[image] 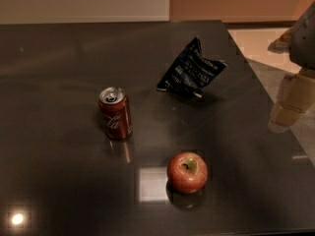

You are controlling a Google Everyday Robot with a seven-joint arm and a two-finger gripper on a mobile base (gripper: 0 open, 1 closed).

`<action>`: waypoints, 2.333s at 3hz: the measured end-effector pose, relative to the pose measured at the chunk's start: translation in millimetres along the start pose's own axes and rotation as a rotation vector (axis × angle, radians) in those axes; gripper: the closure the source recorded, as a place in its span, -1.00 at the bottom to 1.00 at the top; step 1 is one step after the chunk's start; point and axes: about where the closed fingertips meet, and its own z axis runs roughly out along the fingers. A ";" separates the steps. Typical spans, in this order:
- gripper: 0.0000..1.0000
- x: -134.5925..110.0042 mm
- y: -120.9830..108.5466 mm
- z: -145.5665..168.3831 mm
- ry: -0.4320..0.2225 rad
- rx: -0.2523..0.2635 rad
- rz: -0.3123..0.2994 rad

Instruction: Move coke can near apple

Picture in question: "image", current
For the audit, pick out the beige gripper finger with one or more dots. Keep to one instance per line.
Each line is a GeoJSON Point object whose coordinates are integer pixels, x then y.
{"type": "Point", "coordinates": [295, 96]}

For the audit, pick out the red coke can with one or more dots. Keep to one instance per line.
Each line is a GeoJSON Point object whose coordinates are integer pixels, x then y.
{"type": "Point", "coordinates": [113, 103]}

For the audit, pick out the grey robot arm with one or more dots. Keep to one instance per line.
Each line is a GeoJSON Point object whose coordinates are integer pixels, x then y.
{"type": "Point", "coordinates": [301, 46]}

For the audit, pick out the red apple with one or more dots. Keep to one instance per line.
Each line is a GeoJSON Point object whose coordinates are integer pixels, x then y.
{"type": "Point", "coordinates": [187, 172]}

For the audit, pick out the dark blue chip bag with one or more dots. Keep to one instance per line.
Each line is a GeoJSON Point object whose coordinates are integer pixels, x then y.
{"type": "Point", "coordinates": [190, 71]}

